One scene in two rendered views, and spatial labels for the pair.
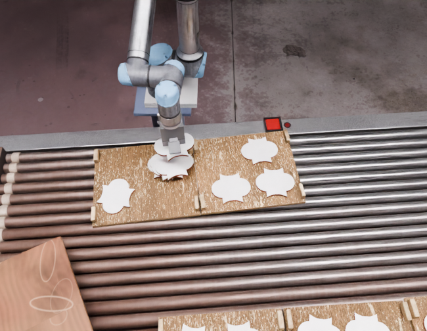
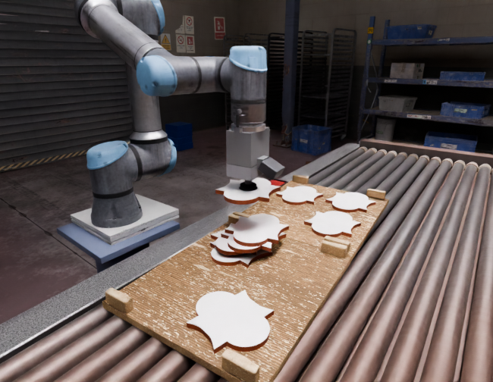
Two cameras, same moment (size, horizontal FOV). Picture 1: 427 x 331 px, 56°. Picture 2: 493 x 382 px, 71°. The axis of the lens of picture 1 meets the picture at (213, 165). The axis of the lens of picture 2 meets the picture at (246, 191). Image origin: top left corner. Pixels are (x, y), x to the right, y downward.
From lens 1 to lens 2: 1.28 m
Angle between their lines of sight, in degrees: 52
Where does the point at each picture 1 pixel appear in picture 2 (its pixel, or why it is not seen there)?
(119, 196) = (240, 311)
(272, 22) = not seen: hidden behind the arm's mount
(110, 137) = (105, 281)
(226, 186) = (327, 223)
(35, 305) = not seen: outside the picture
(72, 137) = (20, 324)
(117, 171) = (183, 295)
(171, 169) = (263, 232)
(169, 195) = (293, 267)
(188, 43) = (154, 112)
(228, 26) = (66, 251)
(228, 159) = (288, 212)
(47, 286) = not seen: outside the picture
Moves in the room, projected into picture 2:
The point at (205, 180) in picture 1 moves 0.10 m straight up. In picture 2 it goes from (299, 233) to (302, 198)
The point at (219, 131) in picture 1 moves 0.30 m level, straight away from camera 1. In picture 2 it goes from (238, 208) to (178, 186)
